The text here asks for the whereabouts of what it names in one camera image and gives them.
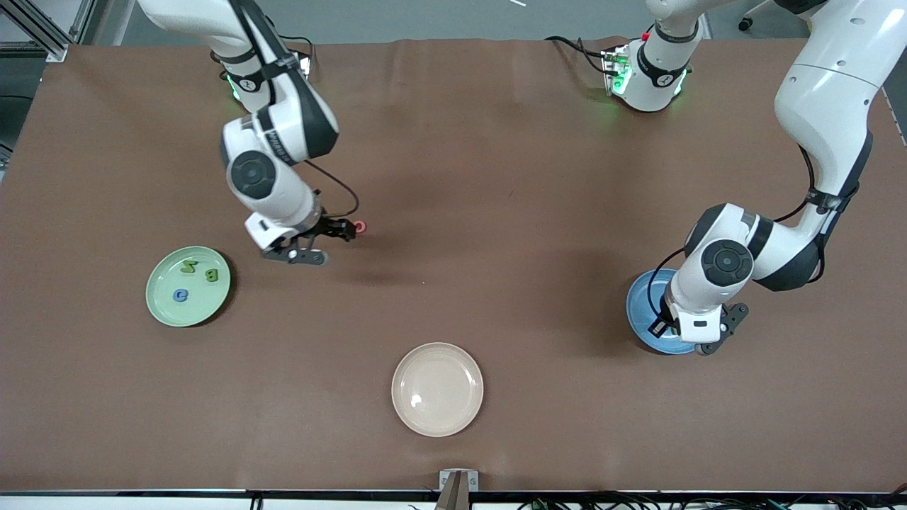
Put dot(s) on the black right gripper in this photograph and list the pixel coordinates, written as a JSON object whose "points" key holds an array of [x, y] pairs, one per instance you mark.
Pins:
{"points": [[331, 227]]}

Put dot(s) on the green capital letter N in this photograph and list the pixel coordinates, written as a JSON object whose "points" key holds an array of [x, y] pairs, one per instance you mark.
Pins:
{"points": [[188, 266]]}

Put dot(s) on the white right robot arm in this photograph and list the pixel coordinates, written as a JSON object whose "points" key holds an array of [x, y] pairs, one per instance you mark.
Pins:
{"points": [[283, 127]]}

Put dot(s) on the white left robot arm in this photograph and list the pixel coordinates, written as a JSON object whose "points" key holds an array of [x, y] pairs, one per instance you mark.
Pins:
{"points": [[822, 92]]}

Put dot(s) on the blue plate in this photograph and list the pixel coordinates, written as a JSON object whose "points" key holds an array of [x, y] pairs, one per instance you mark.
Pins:
{"points": [[641, 312]]}

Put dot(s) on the brown table cover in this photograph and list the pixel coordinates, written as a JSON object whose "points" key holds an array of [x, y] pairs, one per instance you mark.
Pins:
{"points": [[425, 106]]}

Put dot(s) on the light green plate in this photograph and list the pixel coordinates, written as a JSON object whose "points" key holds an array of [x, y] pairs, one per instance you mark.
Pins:
{"points": [[205, 304]]}

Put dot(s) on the silver right base connector plate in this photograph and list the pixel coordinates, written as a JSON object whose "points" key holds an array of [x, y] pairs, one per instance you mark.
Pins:
{"points": [[307, 65]]}

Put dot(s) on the silver base connector plate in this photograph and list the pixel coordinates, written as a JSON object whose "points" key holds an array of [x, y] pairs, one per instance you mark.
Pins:
{"points": [[307, 65], [615, 71]]}

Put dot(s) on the beige plate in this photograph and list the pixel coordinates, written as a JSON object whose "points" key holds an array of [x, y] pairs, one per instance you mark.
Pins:
{"points": [[437, 389]]}

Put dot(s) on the silver left base connector plate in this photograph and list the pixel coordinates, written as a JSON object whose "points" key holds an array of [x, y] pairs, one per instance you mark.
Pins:
{"points": [[615, 71]]}

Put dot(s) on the office chair leg with caster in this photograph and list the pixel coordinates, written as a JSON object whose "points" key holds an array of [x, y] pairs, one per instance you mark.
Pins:
{"points": [[745, 25]]}

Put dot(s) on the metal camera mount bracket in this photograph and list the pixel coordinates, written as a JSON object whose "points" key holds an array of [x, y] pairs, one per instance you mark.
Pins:
{"points": [[458, 489]]}

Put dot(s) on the aluminium frame profile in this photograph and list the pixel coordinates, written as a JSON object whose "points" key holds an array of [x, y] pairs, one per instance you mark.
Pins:
{"points": [[55, 51]]}

